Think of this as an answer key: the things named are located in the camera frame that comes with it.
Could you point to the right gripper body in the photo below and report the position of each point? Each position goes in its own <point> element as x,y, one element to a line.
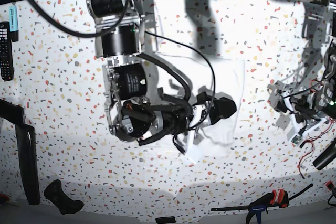
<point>184,129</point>

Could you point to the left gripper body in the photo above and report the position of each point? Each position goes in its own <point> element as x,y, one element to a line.
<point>308,102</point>

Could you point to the white T-shirt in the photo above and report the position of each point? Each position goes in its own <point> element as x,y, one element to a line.
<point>186,35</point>

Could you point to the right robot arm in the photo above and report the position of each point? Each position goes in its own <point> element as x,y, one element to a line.
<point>130,114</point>

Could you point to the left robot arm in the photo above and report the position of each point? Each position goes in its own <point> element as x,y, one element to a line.
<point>324,64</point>

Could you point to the black cylinder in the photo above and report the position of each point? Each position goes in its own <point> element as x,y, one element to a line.
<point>326,157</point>

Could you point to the black orange bar clamp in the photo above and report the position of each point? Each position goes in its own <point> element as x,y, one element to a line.
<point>256,208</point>

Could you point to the small black box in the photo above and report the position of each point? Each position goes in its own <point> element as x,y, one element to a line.
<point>165,220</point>

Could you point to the terrazzo patterned tablecloth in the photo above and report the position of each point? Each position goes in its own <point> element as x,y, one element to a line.
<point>248,45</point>

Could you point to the black game controller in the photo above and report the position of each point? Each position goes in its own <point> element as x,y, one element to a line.
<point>65,204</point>

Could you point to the black TV remote control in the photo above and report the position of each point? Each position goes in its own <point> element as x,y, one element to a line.
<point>7,69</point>

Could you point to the teal highlighter pen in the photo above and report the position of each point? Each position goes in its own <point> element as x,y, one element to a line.
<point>13,23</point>

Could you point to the black bent bracket stand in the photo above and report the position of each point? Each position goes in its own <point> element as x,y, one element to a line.
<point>26,143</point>

